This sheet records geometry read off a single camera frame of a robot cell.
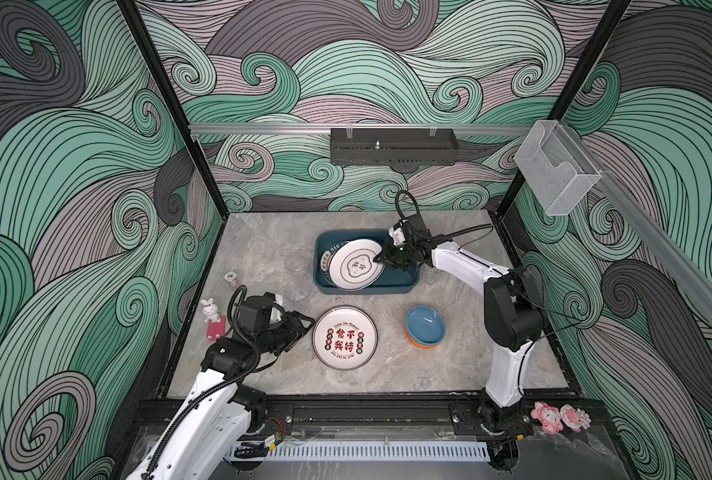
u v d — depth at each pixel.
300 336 0.66
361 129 0.93
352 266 0.95
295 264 1.03
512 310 0.50
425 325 0.85
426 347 0.84
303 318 0.72
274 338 0.64
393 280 0.86
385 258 0.82
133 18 0.71
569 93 0.85
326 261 1.03
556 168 0.79
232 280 0.93
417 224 0.76
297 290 0.96
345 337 0.88
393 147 0.96
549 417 0.71
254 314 0.57
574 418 0.71
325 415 0.75
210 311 0.85
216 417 0.47
